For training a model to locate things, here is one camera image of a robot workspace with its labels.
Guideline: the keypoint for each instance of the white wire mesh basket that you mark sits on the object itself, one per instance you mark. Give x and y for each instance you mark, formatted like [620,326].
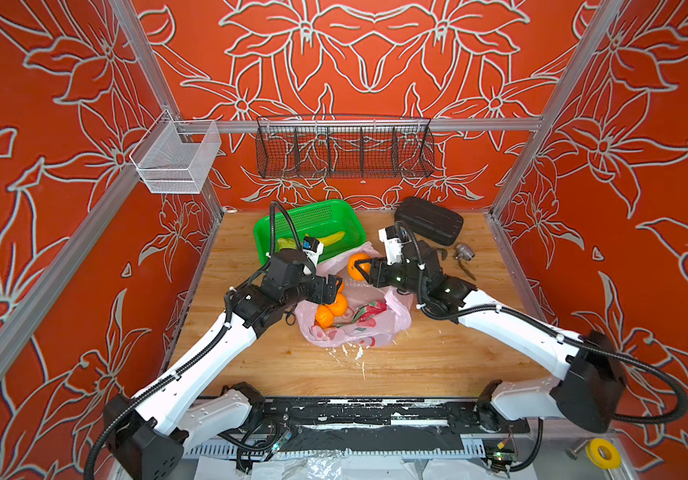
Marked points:
[176,156]

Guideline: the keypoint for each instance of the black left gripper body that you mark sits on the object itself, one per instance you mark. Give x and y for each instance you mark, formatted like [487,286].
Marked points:
[310,288]

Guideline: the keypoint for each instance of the black wire wall basket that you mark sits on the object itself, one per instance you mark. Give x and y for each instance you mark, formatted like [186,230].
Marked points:
[346,146]

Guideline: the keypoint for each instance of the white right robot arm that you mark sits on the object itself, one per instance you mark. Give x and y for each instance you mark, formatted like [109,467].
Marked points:
[586,377]

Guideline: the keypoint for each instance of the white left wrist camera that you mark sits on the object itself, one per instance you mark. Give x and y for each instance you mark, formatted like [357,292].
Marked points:
[313,248]

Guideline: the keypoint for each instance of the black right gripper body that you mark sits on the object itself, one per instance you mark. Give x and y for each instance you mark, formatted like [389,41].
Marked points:
[396,275]

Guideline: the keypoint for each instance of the pink translucent plastic bag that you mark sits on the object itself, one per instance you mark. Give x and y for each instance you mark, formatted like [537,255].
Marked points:
[373,315]

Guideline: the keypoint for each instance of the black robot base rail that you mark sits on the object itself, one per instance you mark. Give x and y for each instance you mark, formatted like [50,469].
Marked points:
[414,428]

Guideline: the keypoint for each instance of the black plastic tool case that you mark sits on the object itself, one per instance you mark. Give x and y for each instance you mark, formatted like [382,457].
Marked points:
[432,221]

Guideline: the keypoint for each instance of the orange fruit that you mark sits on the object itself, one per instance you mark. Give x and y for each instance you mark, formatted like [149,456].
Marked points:
[339,306]
[359,267]

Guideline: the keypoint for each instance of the yellow tape roll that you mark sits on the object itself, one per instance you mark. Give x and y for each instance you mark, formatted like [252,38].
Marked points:
[603,454]

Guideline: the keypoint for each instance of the orange fruit in bag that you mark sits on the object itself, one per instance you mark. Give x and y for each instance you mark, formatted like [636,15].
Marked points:
[339,306]

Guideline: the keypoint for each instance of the yellow lemon fruit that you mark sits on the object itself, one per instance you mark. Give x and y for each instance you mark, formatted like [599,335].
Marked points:
[286,243]

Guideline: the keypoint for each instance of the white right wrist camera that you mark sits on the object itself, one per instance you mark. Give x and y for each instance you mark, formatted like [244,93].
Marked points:
[392,239]

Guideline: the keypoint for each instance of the yellow toy banana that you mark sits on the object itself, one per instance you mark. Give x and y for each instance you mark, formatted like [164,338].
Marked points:
[333,238]

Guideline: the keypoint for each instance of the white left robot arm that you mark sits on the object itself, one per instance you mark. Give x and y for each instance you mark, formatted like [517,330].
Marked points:
[149,432]

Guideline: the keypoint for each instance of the silver metal fitting tool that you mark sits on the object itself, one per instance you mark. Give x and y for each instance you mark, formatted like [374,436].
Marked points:
[463,254]

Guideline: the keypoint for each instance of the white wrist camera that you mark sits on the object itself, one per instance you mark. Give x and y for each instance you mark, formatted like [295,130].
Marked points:
[313,248]
[392,239]

